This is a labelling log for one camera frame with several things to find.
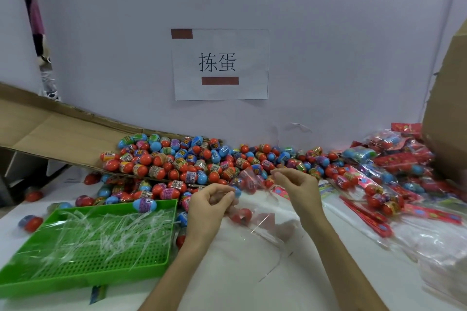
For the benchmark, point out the person's right hand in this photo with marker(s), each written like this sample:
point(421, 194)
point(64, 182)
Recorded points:
point(304, 194)

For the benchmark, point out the person's left hand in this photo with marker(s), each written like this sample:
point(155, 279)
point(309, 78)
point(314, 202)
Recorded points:
point(204, 216)

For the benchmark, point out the person's left thumb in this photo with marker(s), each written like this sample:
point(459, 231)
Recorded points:
point(225, 199)

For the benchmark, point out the person's right thumb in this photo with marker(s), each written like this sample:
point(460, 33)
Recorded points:
point(286, 181)

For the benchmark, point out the clear plastic bag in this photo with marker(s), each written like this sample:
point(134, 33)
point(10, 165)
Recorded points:
point(266, 218)

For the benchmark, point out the person's left forearm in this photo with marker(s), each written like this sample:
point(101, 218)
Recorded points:
point(175, 278)

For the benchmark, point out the person's right forearm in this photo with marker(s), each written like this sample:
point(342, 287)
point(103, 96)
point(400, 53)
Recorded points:
point(341, 267)

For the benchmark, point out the red egg in bag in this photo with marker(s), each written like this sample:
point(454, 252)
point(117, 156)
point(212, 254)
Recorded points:
point(241, 216)

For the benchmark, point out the pile of colourful toy eggs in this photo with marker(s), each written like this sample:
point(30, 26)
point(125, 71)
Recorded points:
point(189, 166)

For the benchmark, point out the blue purple toy egg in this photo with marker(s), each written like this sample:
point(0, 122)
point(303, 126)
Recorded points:
point(144, 205)

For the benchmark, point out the pile of bagged egg packs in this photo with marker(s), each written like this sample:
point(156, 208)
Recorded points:
point(394, 172)

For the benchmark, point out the heap of clear plastic strips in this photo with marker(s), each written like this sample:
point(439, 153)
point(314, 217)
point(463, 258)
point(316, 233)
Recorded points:
point(102, 238)

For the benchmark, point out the white paper sign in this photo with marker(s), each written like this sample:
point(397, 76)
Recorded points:
point(222, 63)

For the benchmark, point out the small printed paper label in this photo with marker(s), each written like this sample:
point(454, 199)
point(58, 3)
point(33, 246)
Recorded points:
point(97, 294)

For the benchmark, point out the stray blue green toy egg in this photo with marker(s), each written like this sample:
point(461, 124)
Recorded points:
point(60, 207)

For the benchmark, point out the stack of clear empty bags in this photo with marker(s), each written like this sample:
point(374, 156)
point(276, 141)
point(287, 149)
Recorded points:
point(437, 252)

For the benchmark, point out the brown cardboard box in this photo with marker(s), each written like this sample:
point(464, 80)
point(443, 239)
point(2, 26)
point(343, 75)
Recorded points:
point(447, 114)

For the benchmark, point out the flat brown cardboard sheet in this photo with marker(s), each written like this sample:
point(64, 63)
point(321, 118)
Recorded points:
point(62, 135)

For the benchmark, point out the stray blue red toy egg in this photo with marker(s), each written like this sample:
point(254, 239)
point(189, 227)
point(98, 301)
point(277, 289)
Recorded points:
point(31, 223)

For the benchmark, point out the green plastic perforated tray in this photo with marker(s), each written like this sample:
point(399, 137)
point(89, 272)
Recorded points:
point(22, 281)

